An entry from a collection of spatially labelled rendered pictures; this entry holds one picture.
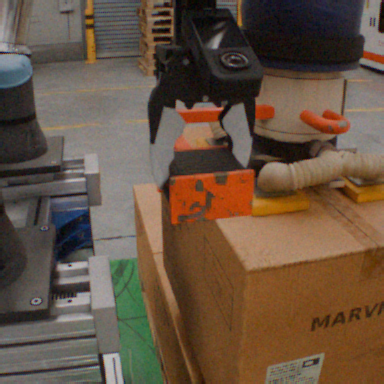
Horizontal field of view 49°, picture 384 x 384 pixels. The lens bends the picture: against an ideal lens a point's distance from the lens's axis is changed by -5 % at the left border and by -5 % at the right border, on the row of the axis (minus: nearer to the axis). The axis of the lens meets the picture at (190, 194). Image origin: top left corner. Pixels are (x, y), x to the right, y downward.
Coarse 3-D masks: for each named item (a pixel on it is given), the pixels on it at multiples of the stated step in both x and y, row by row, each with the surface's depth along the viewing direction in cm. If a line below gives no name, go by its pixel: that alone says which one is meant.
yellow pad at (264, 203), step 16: (208, 144) 92; (256, 160) 75; (256, 176) 75; (256, 192) 70; (272, 192) 70; (288, 192) 70; (256, 208) 67; (272, 208) 67; (288, 208) 68; (304, 208) 69
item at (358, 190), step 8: (344, 176) 77; (344, 184) 75; (352, 184) 74; (360, 184) 73; (368, 184) 73; (376, 184) 74; (344, 192) 75; (352, 192) 72; (360, 192) 71; (368, 192) 71; (376, 192) 72; (352, 200) 73; (360, 200) 71; (368, 200) 72
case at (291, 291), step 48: (192, 144) 97; (336, 192) 75; (192, 240) 84; (240, 240) 61; (288, 240) 61; (336, 240) 61; (192, 288) 89; (240, 288) 58; (288, 288) 58; (336, 288) 61; (192, 336) 94; (240, 336) 60; (288, 336) 63; (336, 336) 66
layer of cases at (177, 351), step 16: (144, 192) 199; (144, 208) 185; (160, 208) 185; (144, 224) 173; (160, 224) 172; (144, 240) 179; (160, 240) 162; (144, 256) 186; (160, 256) 152; (144, 272) 194; (160, 272) 144; (160, 288) 142; (160, 304) 147; (176, 304) 129; (160, 320) 153; (176, 320) 122; (160, 336) 159; (176, 336) 119; (176, 352) 122; (192, 352) 111; (176, 368) 126; (192, 368) 106
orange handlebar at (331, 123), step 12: (180, 108) 71; (192, 108) 71; (204, 108) 71; (216, 108) 71; (264, 108) 73; (192, 120) 71; (204, 120) 71; (216, 120) 72; (312, 120) 68; (324, 120) 66; (336, 120) 66; (348, 120) 67; (324, 132) 67; (336, 132) 66; (180, 144) 55
